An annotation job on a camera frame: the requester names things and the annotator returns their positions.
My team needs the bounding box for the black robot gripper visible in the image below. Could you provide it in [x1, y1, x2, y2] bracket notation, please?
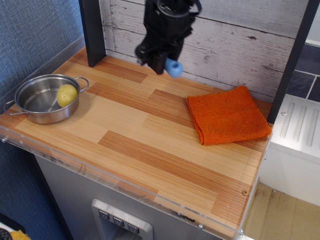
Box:
[135, 0, 202, 75]

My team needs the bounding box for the blue grey toy spoon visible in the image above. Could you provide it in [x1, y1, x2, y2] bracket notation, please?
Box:
[164, 58, 183, 78]

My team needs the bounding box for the orange knitted towel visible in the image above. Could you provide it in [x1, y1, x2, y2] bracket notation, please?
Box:
[186, 86, 272, 146]

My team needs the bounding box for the yellow toy potato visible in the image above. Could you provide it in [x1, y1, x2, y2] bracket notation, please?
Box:
[56, 84, 78, 108]

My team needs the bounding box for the stainless steel pot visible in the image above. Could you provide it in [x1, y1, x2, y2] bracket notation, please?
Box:
[3, 74, 90, 124]

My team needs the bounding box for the silver toy fridge front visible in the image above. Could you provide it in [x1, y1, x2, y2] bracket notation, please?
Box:
[36, 156, 245, 240]

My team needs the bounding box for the white toy sink cabinet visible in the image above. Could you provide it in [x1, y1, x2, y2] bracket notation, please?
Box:
[259, 94, 320, 205]

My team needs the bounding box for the clear acrylic edge guard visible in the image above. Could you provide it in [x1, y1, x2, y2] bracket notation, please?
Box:
[0, 122, 263, 240]

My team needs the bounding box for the yellow black object corner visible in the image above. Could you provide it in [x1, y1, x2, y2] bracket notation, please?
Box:
[0, 228, 31, 240]

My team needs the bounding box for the dark left post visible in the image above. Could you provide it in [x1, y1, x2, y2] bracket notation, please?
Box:
[78, 0, 106, 67]

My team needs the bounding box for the dark post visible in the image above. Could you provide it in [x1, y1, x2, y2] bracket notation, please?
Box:
[78, 0, 106, 67]
[267, 0, 320, 124]

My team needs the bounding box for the dark right post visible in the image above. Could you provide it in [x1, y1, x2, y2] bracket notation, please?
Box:
[267, 0, 320, 124]

